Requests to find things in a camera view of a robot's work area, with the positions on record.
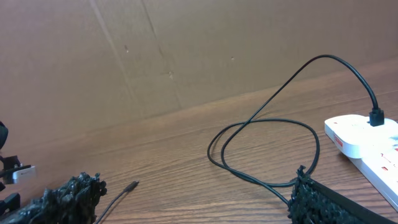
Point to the white power strip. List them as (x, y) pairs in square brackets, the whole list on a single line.
[(381, 171)]

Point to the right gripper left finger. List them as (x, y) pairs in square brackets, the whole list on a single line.
[(73, 202)]

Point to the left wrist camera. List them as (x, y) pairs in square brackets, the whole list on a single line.
[(23, 174)]

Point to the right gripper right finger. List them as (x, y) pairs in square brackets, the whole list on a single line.
[(313, 203)]

